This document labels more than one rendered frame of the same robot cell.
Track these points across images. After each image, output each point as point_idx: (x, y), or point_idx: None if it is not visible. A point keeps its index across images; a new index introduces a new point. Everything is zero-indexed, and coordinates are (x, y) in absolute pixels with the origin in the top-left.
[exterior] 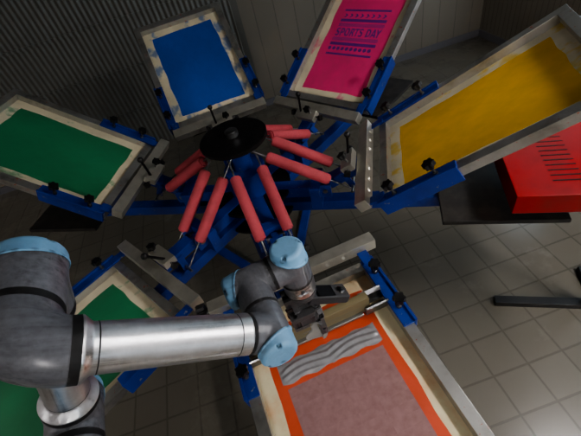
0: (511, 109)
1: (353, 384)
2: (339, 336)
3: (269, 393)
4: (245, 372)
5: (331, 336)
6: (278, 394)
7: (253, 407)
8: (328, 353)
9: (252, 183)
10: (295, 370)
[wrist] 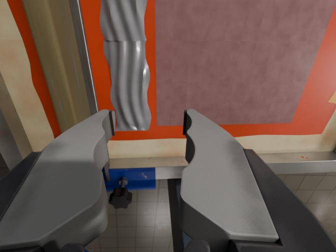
0: None
1: (198, 25)
2: (95, 1)
3: (150, 148)
4: (126, 196)
5: (90, 18)
6: (156, 138)
7: (165, 176)
8: (126, 42)
9: None
10: (134, 109)
